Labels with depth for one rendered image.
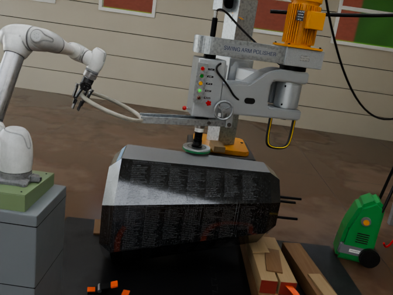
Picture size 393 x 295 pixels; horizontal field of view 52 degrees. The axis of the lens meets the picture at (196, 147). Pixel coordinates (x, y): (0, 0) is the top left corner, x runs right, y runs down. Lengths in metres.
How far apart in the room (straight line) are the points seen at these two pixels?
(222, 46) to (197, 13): 5.95
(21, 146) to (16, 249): 0.50
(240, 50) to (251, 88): 0.29
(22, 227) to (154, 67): 7.11
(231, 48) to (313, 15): 0.61
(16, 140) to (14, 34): 0.59
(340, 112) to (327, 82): 0.72
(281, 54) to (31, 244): 2.05
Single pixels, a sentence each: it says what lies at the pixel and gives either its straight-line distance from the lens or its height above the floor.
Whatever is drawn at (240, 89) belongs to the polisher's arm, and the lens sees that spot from 2.98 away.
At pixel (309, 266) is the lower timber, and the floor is 0.13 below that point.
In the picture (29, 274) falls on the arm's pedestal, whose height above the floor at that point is 0.48.
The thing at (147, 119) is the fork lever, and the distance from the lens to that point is 2.93.
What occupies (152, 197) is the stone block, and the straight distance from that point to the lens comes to 2.68.
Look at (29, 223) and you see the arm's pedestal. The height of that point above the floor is 0.76.
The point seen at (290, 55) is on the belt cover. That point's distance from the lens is 3.06.
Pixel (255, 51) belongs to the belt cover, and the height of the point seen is 1.65.
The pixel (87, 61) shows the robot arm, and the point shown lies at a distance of 2.83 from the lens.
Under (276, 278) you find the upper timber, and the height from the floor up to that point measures 0.24.
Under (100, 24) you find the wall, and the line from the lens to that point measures 9.13.
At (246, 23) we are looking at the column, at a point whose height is 1.86.
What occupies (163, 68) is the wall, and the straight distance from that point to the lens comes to 8.91.
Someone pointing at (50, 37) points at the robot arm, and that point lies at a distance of 2.34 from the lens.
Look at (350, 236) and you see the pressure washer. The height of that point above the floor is 0.23.
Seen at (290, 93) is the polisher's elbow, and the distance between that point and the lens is 3.14.
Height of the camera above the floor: 1.73
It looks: 16 degrees down
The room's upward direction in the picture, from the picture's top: 8 degrees clockwise
